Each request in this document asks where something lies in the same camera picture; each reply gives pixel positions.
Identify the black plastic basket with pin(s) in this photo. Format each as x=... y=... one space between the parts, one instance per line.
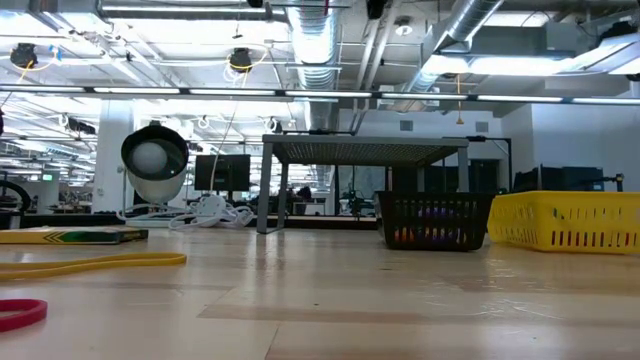
x=435 y=200

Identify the red coil wristband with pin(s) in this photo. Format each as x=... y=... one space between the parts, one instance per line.
x=400 y=236

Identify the yellow plastic basket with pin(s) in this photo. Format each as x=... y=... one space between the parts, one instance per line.
x=550 y=220

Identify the yellow rubber band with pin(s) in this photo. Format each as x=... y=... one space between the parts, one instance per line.
x=172 y=259

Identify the yellow crayon box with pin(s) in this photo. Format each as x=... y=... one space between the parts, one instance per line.
x=75 y=236

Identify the background black robot arm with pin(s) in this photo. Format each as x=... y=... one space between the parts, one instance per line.
x=357 y=202

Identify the white desk lamp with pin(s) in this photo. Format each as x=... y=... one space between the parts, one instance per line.
x=155 y=190

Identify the grey perforated metal riser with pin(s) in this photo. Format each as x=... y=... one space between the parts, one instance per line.
x=360 y=150

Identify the black ceiling device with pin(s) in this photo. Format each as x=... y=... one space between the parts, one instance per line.
x=241 y=59
x=24 y=55

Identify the person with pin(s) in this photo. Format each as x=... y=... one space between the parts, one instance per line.
x=305 y=193

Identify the black background monitor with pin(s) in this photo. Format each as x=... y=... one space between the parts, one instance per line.
x=222 y=172

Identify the black background equipment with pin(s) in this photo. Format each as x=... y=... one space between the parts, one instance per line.
x=565 y=179

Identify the white pillar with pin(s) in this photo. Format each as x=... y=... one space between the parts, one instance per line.
x=112 y=150

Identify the black background wheel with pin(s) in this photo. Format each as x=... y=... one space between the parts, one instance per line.
x=23 y=195

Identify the silver ventilation duct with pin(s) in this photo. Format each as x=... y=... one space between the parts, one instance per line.
x=465 y=15
x=314 y=40

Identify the black aluminium table frame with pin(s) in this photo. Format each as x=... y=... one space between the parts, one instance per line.
x=60 y=220

